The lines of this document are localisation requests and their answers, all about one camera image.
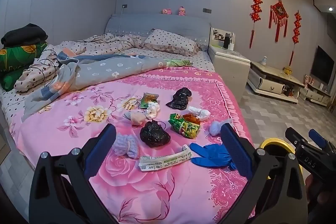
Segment beige bedside cabinet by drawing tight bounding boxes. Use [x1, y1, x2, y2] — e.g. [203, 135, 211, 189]
[208, 45, 251, 98]

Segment red knot wall hanging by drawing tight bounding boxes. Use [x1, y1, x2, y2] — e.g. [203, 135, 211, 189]
[249, 0, 263, 49]
[289, 10, 302, 67]

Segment green leaf-print cushion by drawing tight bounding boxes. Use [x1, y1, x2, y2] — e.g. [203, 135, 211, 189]
[0, 40, 49, 92]

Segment cream low cabinet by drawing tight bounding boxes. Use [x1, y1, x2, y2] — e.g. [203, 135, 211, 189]
[299, 82, 331, 109]

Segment white charging cable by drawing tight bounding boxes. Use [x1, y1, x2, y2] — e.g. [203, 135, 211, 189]
[118, 7, 124, 35]

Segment black plastic bag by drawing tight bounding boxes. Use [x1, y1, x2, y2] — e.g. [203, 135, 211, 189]
[166, 88, 192, 110]
[140, 120, 171, 147]

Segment flat screen television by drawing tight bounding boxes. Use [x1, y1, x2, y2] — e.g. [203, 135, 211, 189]
[310, 46, 335, 85]

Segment cream TV cabinet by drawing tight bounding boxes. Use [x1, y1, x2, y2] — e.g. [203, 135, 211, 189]
[247, 61, 306, 104]

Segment grey upholstered bed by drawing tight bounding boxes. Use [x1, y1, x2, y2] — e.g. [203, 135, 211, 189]
[0, 13, 254, 222]

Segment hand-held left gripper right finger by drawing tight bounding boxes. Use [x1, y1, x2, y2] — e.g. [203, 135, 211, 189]
[219, 123, 308, 224]

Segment grey patterned quilt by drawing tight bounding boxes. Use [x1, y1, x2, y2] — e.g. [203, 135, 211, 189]
[22, 49, 168, 122]

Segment pink floral blanket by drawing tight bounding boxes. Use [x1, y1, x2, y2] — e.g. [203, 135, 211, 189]
[16, 65, 256, 224]

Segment picture board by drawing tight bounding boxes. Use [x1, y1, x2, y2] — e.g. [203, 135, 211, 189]
[211, 28, 236, 49]

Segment black cable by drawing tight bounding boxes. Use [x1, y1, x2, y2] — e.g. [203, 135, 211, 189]
[31, 49, 61, 88]

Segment black folded cloth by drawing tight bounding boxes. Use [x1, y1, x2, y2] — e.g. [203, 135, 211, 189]
[1, 24, 49, 48]

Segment white green paper packet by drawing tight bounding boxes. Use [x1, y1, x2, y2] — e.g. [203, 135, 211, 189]
[139, 145, 193, 172]

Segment person's right hand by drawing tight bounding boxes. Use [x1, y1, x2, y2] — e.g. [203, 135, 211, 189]
[304, 173, 336, 214]

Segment beige dotted cloth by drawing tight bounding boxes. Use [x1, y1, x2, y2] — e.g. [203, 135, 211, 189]
[14, 56, 63, 92]

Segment green floral cloth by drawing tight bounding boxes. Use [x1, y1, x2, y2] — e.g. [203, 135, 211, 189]
[165, 59, 193, 67]

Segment yellow round waste bin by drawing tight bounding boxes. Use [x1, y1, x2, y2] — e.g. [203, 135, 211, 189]
[259, 138, 305, 181]

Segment blue rubber glove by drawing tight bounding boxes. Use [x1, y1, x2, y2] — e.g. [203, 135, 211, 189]
[189, 143, 237, 170]

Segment pale blue bag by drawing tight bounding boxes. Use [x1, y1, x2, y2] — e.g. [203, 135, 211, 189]
[209, 119, 233, 136]

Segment beige dotted duvet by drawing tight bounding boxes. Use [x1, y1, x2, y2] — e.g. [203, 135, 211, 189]
[46, 33, 143, 56]

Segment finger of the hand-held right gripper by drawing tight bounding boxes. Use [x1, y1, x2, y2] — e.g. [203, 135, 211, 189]
[285, 127, 310, 153]
[308, 129, 336, 157]

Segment orange snack packet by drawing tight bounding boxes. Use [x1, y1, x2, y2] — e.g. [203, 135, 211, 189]
[182, 114, 201, 125]

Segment green yellow wrapper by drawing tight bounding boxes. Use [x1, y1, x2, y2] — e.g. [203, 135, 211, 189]
[168, 113, 201, 138]

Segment dotted ruffled pillow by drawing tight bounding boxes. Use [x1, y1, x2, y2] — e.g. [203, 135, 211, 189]
[142, 29, 201, 56]

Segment green snack packet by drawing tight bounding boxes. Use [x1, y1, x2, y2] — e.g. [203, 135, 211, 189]
[139, 93, 160, 109]

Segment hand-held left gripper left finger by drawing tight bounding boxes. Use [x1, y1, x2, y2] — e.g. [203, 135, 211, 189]
[29, 124, 117, 224]

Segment red diamond tasselled hanging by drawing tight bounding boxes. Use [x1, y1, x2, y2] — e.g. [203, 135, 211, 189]
[268, 0, 289, 43]

